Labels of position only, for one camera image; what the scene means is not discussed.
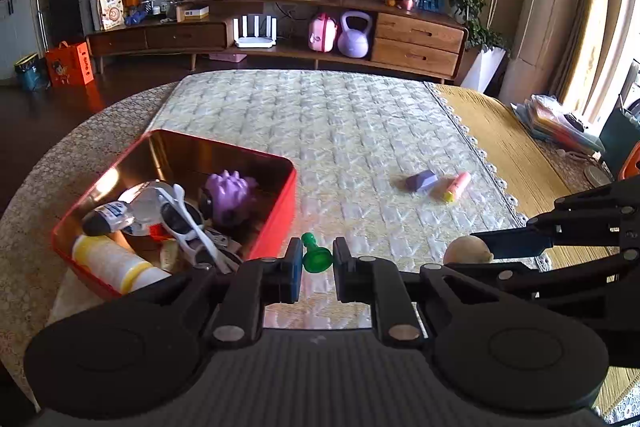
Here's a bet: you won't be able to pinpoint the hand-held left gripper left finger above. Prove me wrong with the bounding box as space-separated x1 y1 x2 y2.
145 237 304 349

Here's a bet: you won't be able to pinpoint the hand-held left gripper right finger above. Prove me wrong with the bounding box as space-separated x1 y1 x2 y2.
332 237 503 348

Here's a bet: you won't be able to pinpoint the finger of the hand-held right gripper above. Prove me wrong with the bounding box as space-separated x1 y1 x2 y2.
492 249 640 324
472 177 640 259

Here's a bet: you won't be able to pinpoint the green pawn piece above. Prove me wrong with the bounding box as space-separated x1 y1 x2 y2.
301 232 334 273

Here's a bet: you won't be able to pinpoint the red tin box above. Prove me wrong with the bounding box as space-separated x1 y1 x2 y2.
51 129 297 303

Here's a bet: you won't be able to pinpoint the cream lemon-shaped toy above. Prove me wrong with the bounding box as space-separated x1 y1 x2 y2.
443 235 494 266

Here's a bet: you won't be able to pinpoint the metal nail clipper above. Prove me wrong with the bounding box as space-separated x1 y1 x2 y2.
205 232 244 266

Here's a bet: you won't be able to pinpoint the purple spiky toy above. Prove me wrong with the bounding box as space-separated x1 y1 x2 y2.
200 170 259 228

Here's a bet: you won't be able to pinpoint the white sunglasses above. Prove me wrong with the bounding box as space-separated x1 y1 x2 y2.
127 181 236 270

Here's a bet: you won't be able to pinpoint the yellow and white bottle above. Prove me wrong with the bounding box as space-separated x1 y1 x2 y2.
71 234 173 295

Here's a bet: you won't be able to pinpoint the small black-capped bottle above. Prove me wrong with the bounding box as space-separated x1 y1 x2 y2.
81 202 136 237

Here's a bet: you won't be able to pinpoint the pink marker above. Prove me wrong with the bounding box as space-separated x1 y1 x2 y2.
442 172 472 203

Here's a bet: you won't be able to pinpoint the round metal dish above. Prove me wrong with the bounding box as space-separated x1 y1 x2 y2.
585 164 614 188

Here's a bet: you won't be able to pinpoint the yellow woven table mat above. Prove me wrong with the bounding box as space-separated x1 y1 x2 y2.
432 83 640 413

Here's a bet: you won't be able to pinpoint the purple block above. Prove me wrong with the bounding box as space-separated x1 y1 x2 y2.
405 170 439 194

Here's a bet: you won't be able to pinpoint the stack of colourful folders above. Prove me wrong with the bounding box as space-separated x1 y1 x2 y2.
512 94 606 154

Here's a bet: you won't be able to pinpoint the orange and teal chair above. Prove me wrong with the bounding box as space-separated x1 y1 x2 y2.
597 97 640 181

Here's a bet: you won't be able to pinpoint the cream quilted table cloth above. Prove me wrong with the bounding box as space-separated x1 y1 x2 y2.
50 69 544 330

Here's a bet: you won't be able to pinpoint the white planter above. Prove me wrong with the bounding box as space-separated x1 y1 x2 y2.
460 47 507 96

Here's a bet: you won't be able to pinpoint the wooden TV cabinet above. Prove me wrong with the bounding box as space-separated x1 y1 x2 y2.
86 0 468 84

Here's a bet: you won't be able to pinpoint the purple kettlebell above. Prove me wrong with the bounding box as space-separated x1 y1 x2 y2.
337 11 373 59

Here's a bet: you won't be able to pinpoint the pink toy case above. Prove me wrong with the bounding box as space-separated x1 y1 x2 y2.
307 13 341 54

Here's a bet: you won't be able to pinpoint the white router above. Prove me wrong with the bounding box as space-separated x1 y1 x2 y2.
232 16 277 49

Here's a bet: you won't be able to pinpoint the beige window curtain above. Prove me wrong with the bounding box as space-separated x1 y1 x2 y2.
500 0 640 124

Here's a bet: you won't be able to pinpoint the beige lace tablecloth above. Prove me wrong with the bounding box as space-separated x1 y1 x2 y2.
0 79 181 408

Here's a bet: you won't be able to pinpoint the small white box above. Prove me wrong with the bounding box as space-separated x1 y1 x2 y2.
176 5 210 22

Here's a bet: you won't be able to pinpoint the orange gift box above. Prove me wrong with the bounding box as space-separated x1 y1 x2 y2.
46 42 95 86

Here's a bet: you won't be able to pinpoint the printed cereal box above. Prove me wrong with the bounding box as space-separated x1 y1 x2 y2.
97 0 126 31

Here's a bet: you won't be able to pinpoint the blue bucket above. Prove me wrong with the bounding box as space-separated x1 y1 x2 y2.
14 53 50 92

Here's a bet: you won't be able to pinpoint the white cabinets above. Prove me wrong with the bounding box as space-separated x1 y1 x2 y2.
0 0 42 80

